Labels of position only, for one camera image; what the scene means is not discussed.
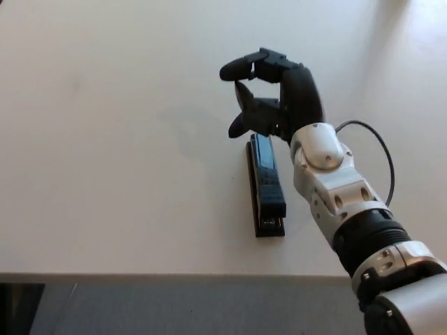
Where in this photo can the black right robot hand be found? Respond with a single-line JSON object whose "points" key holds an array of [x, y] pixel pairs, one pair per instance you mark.
{"points": [[300, 94]]}

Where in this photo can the black desk stapler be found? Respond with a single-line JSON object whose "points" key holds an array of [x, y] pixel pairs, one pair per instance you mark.
{"points": [[266, 178]]}

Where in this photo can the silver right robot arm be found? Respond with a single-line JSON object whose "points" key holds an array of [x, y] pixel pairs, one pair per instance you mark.
{"points": [[352, 195]]}

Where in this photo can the dark table leg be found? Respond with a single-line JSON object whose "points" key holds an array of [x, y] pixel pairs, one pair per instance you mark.
{"points": [[21, 308]]}

